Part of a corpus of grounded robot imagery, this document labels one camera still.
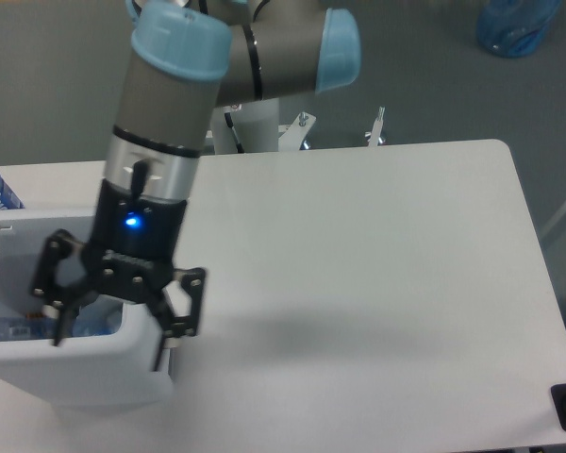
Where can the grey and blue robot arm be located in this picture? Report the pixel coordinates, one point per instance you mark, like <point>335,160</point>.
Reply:
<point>187,59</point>

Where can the white open trash can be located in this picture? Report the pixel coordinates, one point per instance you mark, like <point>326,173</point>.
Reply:
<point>98,370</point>

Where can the blue plastic bag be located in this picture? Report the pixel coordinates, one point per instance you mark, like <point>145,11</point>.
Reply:
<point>514,29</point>

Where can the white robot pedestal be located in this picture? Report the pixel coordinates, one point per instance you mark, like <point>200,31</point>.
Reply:
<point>254,127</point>

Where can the clear crushed plastic bottle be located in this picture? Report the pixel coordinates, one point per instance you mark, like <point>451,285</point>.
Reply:
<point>36,326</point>

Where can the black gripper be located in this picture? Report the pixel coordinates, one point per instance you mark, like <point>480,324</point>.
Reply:
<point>129,255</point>

